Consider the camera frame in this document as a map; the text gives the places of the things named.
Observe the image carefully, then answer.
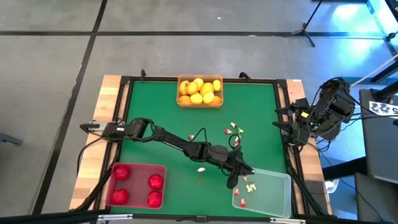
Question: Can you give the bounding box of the white cable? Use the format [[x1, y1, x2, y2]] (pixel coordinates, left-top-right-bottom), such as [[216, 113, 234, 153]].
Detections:
[[353, 54, 398, 86]]

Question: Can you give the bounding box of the silver rig bracket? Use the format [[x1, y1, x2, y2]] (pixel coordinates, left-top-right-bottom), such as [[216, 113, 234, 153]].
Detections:
[[269, 217, 307, 224], [98, 213, 134, 222]]

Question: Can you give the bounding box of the white floor object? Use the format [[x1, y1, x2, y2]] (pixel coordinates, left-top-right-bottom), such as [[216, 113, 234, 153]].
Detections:
[[324, 179, 340, 192]]

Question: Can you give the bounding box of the white printed sticker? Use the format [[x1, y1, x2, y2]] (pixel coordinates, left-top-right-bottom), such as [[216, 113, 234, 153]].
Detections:
[[369, 101, 398, 118]]

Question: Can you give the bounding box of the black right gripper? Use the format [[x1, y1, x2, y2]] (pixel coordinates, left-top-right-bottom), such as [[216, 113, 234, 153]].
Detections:
[[272, 98, 312, 146]]

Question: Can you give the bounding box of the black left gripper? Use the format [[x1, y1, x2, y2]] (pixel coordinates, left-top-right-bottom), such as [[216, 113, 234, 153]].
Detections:
[[205, 144, 256, 190]]

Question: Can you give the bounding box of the red toy apple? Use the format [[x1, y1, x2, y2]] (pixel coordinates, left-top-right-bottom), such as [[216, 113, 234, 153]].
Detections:
[[113, 164, 131, 181], [147, 190, 163, 208], [147, 173, 164, 190], [111, 189, 129, 205]]

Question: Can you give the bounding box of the black rig crossbar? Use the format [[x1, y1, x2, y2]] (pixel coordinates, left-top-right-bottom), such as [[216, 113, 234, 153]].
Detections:
[[0, 208, 111, 224]]

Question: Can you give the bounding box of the black pole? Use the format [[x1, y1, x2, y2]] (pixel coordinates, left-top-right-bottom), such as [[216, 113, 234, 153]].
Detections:
[[371, 81, 398, 101]]

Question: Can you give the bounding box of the orange plastic basket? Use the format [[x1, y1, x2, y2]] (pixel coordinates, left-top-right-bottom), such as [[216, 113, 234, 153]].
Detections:
[[176, 73, 224, 109]]

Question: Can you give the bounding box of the red plastic basket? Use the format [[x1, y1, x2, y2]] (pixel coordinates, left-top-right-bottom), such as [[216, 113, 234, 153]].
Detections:
[[104, 162, 167, 210]]

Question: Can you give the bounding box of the black aluminium table frame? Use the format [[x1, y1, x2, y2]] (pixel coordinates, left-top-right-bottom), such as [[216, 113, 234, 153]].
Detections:
[[70, 75, 332, 218]]

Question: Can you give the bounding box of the green table mat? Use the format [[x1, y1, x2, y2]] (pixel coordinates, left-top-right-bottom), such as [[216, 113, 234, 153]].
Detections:
[[118, 80, 289, 218]]

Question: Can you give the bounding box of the black table clamp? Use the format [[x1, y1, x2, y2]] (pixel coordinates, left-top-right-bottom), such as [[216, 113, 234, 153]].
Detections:
[[79, 122, 108, 133]]

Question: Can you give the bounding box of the large black equipment case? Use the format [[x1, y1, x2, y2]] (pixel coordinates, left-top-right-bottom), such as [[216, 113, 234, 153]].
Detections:
[[359, 88, 398, 184]]

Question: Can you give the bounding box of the black stand base bar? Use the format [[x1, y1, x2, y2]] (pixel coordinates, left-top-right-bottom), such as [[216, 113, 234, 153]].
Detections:
[[351, 60, 398, 85]]

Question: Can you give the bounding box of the grey metal floor foot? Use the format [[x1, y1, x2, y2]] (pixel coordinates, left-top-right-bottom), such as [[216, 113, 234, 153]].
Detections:
[[0, 132, 24, 146]]

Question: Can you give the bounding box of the black tripod stand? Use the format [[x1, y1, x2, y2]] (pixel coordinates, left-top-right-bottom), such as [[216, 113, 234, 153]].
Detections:
[[283, 0, 324, 48]]

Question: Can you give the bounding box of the clear plastic basket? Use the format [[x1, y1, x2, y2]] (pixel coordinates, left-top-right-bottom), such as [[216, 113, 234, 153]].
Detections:
[[231, 164, 292, 219]]

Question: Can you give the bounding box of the black floor cable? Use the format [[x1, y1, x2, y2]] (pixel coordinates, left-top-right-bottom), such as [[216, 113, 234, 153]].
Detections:
[[76, 135, 108, 178]]

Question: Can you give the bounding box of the large orange toy fruit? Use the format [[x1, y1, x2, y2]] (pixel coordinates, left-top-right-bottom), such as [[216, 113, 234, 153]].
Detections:
[[200, 82, 215, 96]]

